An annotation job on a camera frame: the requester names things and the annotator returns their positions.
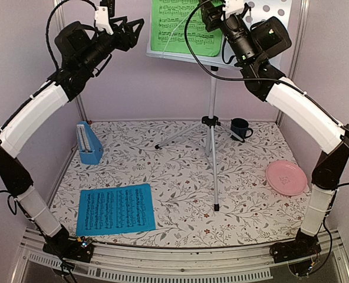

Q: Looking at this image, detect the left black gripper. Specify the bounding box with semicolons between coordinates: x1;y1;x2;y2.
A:
80;16;146;71

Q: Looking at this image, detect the green sheet music page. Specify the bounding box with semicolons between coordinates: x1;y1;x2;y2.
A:
150;0;222;57

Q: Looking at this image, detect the right aluminium frame post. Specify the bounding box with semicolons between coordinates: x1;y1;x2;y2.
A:
276;0;310;124

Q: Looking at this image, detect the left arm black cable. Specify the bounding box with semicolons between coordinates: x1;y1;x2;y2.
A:
44;0;97;70

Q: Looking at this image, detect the white perforated music stand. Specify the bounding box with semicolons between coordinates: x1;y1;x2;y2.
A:
146;0;293;212

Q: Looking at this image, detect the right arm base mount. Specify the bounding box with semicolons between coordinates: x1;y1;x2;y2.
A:
269;229;321;263

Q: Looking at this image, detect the pink plastic plate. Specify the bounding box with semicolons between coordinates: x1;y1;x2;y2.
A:
265;160;307;196

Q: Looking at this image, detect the left aluminium frame post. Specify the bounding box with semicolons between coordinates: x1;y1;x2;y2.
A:
53;1;90;122

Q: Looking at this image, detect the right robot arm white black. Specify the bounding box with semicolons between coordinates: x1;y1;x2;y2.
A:
198;1;349;257

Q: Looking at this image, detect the front aluminium rail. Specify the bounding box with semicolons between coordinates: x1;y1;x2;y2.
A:
12;229;349;282

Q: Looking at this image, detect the blue sheet music page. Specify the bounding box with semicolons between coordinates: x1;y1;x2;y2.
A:
76;184;156;236

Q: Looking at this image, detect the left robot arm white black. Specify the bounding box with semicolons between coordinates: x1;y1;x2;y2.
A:
0;17;144;256

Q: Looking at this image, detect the dark blue mug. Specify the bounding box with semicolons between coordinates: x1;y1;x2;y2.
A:
231;118;253;142

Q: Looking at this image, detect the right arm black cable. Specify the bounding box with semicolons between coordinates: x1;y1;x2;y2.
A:
183;2;345;130

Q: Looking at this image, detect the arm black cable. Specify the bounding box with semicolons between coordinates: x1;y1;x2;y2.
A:
44;0;97;70
183;2;345;130

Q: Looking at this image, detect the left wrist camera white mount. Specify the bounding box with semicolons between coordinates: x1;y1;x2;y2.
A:
94;0;116;35

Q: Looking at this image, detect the aluminium frame post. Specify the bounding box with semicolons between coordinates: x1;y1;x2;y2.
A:
276;0;310;124
53;1;90;122

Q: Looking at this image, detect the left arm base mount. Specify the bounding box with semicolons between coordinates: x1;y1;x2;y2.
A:
42;224;94;263

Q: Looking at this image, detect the blue metronome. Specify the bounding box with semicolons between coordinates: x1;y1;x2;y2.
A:
76;121;104;165

